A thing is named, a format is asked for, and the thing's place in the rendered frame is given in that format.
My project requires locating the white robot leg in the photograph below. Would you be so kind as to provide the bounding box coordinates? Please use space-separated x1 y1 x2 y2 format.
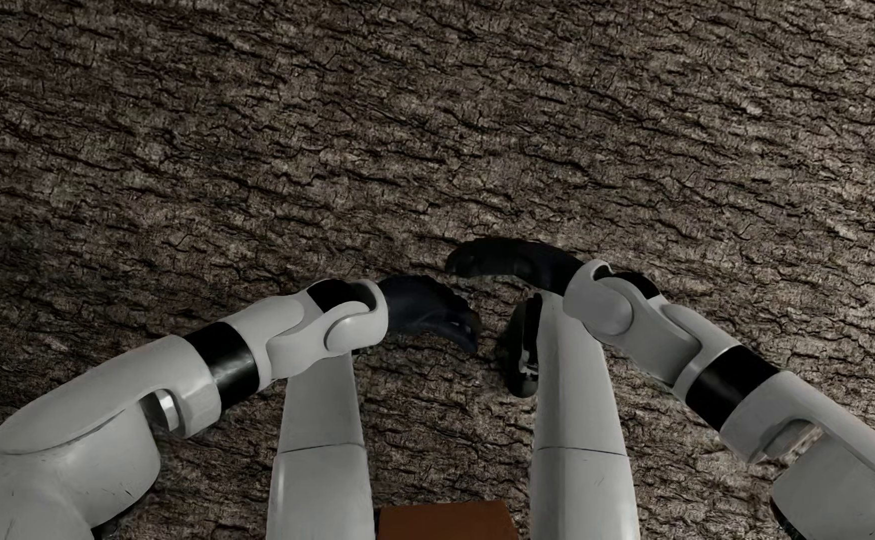
499 291 642 540
265 351 376 540

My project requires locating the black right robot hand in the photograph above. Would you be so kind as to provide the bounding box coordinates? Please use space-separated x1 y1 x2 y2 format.
445 237 586 297

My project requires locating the dark orange box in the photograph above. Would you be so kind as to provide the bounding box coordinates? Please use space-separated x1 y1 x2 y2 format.
374 500 520 540

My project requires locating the white left robot leg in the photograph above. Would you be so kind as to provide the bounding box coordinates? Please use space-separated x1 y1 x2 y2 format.
265 351 376 540

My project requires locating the white right robot leg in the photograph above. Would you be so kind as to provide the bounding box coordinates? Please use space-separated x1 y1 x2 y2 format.
499 291 642 540

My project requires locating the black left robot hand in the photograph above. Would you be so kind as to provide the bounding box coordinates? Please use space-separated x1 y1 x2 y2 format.
376 274 483 355

